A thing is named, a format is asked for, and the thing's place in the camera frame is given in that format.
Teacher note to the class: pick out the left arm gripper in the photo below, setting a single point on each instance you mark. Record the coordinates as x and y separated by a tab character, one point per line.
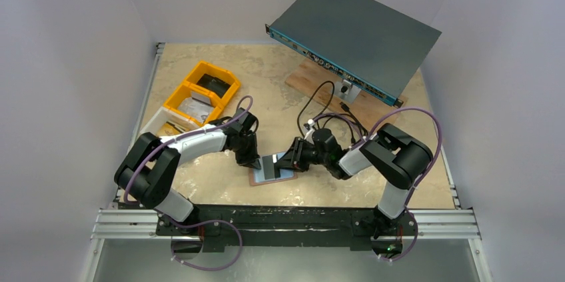
250	158

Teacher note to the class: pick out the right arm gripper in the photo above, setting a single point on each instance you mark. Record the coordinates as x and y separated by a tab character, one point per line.
298	153

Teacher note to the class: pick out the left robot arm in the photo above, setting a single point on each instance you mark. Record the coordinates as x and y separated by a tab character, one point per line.
148	170

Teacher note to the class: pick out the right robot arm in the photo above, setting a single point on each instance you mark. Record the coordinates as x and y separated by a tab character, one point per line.
396	155

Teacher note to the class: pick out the yellow bin with cards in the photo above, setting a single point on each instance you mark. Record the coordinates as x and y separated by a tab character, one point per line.
183	91

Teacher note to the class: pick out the grey credit cards in bin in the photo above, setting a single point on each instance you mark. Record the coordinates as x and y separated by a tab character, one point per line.
196	106

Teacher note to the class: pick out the yellow cards in white bin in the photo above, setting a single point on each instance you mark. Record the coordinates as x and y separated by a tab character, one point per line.
169	129

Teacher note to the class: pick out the black item in bin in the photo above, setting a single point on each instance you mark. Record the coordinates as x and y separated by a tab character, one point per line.
213	84

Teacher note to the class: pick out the wooden board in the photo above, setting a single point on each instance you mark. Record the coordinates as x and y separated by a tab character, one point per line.
314	81

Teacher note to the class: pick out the yellow bin with black item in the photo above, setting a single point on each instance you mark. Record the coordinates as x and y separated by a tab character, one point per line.
203	67

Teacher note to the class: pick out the grey socket box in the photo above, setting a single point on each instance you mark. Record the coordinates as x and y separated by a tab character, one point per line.
346	91

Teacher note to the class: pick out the white plastic bin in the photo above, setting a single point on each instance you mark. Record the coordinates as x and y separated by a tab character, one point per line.
163	115

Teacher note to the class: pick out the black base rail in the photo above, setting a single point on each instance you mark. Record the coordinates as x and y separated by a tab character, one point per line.
387	238

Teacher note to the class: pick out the aluminium frame rail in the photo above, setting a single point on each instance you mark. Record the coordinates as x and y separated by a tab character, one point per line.
144	224

